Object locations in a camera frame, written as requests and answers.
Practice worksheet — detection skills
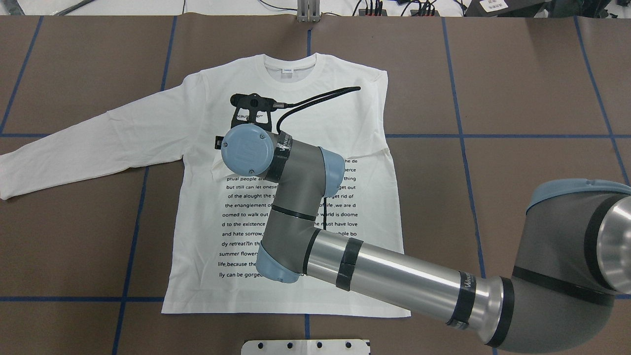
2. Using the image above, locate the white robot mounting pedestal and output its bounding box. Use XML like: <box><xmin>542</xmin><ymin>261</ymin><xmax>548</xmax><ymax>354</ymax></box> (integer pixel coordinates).
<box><xmin>241</xmin><ymin>339</ymin><xmax>371</xmax><ymax>355</ymax></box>

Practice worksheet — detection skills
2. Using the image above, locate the white long-sleeve printed shirt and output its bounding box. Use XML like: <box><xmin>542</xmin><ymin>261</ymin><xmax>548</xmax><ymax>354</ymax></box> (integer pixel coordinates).
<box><xmin>1</xmin><ymin>53</ymin><xmax>410</xmax><ymax>318</ymax></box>

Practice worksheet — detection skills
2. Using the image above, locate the aluminium frame post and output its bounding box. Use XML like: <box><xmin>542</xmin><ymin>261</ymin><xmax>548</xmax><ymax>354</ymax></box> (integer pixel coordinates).
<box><xmin>297</xmin><ymin>0</ymin><xmax>321</xmax><ymax>23</ymax></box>

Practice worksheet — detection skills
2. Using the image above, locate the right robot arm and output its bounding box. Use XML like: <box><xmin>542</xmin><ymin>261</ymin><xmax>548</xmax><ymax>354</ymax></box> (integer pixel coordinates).
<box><xmin>215</xmin><ymin>124</ymin><xmax>630</xmax><ymax>354</ymax></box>

